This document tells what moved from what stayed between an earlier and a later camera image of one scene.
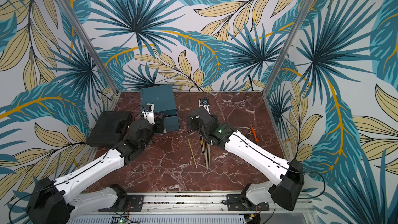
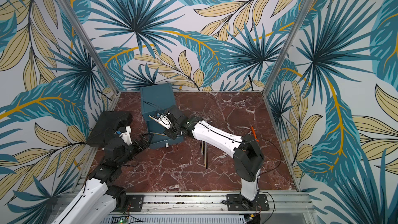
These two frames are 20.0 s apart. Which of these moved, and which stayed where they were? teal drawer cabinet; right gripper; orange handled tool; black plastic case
Moved: right gripper
Stayed: black plastic case; teal drawer cabinet; orange handled tool
